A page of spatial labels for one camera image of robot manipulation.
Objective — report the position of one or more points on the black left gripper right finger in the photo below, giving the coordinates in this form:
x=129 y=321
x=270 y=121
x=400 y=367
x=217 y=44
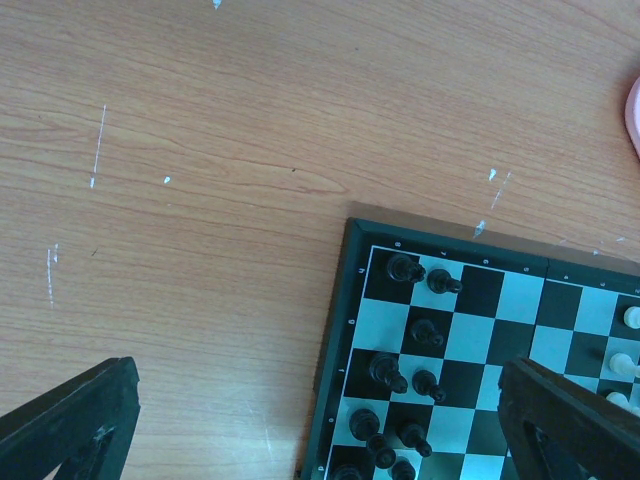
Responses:
x=556 y=429

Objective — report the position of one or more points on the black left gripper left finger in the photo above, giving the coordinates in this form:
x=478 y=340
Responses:
x=82 y=429

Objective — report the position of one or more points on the black chess piece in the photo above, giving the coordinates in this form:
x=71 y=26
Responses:
x=363 y=423
x=383 y=455
x=401 y=268
x=384 y=369
x=346 y=472

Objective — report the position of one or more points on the black and white chessboard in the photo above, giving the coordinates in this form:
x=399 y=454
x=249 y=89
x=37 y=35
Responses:
x=561 y=310

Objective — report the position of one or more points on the pink plastic tray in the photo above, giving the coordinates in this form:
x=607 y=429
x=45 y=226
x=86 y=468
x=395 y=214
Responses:
x=632 y=115

